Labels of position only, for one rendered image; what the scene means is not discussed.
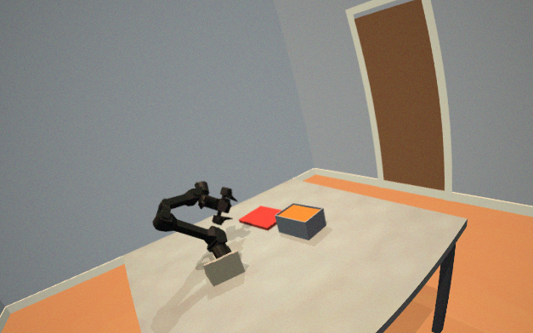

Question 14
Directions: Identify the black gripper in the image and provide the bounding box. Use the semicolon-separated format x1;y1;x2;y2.
210;187;237;226

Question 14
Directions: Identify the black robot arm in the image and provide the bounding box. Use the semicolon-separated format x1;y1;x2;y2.
152;181;232;259

